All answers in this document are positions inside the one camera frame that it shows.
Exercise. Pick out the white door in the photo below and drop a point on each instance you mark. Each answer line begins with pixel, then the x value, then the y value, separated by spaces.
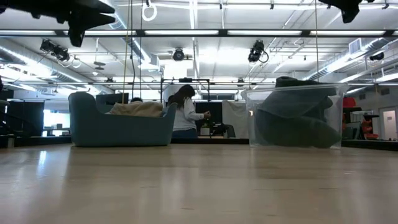
pixel 389 124

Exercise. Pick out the blue fabric bin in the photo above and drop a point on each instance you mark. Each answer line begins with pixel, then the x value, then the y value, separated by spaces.
pixel 124 130

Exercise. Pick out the clear plastic bin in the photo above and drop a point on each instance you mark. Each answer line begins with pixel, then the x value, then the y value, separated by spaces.
pixel 252 124

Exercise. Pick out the black overhead camera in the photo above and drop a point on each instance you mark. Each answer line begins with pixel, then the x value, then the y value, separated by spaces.
pixel 256 49

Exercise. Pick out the dark computer monitor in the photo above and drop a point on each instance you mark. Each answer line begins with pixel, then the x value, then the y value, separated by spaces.
pixel 109 98

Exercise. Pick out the red office chair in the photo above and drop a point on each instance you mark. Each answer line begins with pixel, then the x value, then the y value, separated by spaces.
pixel 349 102

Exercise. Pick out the white partition panel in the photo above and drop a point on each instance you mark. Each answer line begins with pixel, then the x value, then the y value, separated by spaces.
pixel 234 119

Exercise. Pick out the person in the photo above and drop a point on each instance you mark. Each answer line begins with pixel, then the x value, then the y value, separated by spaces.
pixel 136 99
pixel 186 118

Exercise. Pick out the black aluminium table frame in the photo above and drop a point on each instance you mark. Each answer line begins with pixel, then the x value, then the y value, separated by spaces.
pixel 211 141

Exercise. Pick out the black ceiling spotlight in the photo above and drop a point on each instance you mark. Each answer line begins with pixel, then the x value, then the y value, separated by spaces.
pixel 178 55
pixel 63 55
pixel 46 45
pixel 377 56

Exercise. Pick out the black overhead bar with lights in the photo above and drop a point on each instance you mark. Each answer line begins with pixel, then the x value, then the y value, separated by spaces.
pixel 222 32

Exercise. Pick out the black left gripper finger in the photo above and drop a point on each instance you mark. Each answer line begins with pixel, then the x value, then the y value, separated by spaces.
pixel 96 7
pixel 81 25

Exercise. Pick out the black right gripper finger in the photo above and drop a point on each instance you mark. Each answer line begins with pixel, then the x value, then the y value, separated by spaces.
pixel 349 11

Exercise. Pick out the beige baseball cap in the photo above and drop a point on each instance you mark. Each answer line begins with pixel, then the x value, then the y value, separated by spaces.
pixel 136 109

